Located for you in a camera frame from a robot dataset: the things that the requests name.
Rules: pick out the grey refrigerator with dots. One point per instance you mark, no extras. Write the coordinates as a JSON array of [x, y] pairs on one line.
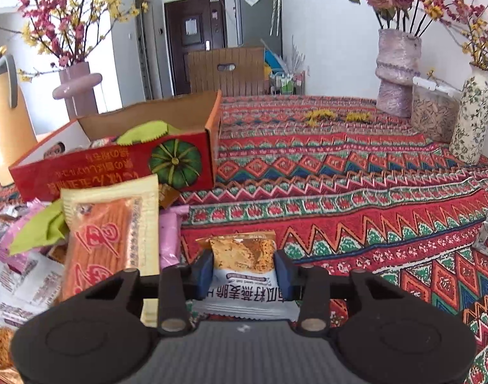
[[256, 16]]

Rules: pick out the white orange snack packet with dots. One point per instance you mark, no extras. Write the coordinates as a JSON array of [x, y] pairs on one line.
[[244, 264]]

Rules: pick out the red yellow blossom branches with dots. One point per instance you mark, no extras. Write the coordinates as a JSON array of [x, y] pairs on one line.
[[64, 16]]

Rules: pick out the pink glass vase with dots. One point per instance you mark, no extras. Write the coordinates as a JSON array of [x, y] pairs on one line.
[[78, 82]]

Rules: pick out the dark brown door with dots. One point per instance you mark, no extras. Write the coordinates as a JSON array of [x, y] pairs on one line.
[[196, 40]]

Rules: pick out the clear jar of seeds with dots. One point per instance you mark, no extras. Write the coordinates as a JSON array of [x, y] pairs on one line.
[[432, 112]]

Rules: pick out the large orange cream snack packet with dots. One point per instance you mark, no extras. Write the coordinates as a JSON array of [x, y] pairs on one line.
[[104, 240]]

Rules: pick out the green snack packet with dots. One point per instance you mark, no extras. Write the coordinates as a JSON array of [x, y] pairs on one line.
[[40, 228], [148, 132]]

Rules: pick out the small brown candy packet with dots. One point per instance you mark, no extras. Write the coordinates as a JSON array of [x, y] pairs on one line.
[[168, 195]]

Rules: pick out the yellow thermos jug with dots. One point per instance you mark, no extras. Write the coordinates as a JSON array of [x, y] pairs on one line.
[[4, 128]]

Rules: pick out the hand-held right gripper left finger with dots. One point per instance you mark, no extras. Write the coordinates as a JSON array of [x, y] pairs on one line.
[[204, 274]]

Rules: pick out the small cart with bottles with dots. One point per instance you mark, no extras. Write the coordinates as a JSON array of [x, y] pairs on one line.
[[286, 84]]

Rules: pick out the red cardboard box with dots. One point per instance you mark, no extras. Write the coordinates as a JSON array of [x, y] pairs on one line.
[[108, 164]]

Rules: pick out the lilac textured vase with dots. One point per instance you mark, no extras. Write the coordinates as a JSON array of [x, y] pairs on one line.
[[398, 68]]

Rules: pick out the pink snack packet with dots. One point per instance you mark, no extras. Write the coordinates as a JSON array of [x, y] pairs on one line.
[[12, 244], [172, 240]]

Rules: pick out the yellow red flower branches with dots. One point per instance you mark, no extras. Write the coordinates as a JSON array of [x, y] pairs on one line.
[[474, 24]]

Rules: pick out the patterned red tablecloth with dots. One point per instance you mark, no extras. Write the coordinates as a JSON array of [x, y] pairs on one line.
[[348, 168]]

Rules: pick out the brown slatted storage box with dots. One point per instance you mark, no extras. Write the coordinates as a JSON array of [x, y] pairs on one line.
[[224, 76]]

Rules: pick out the fallen yellow flowers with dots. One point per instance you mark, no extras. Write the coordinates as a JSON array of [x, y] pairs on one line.
[[320, 116]]

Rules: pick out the dried lavender bunch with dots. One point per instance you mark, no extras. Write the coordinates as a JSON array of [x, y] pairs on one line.
[[296, 58]]

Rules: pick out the floral ceramic vase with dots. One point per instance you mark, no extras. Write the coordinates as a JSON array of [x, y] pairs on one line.
[[470, 120]]

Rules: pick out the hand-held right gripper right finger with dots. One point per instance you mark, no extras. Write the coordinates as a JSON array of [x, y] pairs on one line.
[[283, 272]]

